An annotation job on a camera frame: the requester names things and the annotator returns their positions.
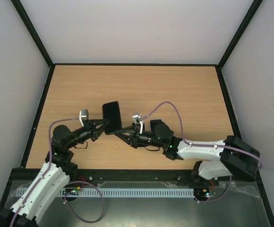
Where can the light blue cable duct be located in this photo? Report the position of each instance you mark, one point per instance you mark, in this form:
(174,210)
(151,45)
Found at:
(132,193)

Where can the white-edged black phone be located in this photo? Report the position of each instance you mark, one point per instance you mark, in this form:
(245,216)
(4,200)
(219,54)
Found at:
(154,123)

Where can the black enclosure frame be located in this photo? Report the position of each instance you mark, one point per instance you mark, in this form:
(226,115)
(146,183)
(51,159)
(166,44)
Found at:
(22,173)

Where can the black phone case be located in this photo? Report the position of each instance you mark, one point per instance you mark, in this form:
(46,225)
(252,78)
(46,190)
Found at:
(103,111)

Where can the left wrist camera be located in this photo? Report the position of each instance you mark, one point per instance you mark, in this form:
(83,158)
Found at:
(84,116)

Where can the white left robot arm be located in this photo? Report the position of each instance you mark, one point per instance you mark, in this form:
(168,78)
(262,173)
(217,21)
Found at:
(56,172)

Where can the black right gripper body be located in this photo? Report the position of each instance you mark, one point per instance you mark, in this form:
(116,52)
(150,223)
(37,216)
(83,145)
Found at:
(135,136)

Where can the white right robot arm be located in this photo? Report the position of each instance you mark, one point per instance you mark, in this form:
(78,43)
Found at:
(229,157)

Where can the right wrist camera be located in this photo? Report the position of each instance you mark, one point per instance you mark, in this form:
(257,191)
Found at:
(138,123)

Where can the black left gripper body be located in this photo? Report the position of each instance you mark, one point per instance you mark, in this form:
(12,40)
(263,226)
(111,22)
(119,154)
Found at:
(83,135)

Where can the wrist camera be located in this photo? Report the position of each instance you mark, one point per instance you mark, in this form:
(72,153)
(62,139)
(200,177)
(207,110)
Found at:
(84,116)
(138,123)

